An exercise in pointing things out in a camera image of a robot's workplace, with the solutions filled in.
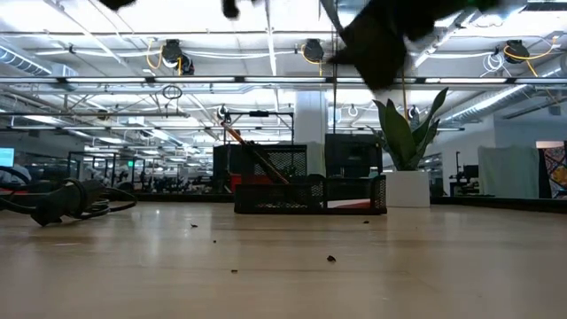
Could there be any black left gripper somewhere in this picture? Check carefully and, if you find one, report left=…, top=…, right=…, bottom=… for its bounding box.
left=99, top=0, right=241, bottom=19

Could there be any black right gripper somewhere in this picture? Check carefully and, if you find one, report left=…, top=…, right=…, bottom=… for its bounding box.
left=327, top=0, right=447, bottom=92

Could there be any pink sticky note pad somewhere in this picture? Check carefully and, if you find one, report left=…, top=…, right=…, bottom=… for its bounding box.
left=330, top=198, right=371, bottom=211

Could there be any black mesh desk organizer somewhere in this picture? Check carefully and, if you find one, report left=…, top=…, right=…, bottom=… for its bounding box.
left=212, top=144, right=388, bottom=216

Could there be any white column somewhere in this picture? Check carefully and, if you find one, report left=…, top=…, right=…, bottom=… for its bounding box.
left=294, top=90, right=328, bottom=178

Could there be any black cabinet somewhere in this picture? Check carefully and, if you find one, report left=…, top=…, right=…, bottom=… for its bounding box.
left=324, top=133, right=383, bottom=178

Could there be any green plant in white pot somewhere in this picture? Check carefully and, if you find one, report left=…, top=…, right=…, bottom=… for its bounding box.
left=371, top=87, right=449, bottom=208

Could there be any grey cloth cover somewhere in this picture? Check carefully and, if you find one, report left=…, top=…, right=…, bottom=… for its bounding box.
left=477, top=144, right=540, bottom=199

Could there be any colourful artwork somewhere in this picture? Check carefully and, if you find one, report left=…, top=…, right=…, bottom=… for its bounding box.
left=535, top=140, right=567, bottom=199

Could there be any black ceiling cable reel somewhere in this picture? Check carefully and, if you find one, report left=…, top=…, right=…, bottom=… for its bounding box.
left=302, top=38, right=326, bottom=64
left=159, top=38, right=196, bottom=76
left=503, top=38, right=532, bottom=63

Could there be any black aluminium table frame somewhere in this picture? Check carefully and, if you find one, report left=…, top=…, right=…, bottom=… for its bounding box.
left=130, top=191, right=567, bottom=214

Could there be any black lamp cable with switch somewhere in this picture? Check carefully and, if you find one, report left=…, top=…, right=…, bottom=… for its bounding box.
left=0, top=166, right=138, bottom=228

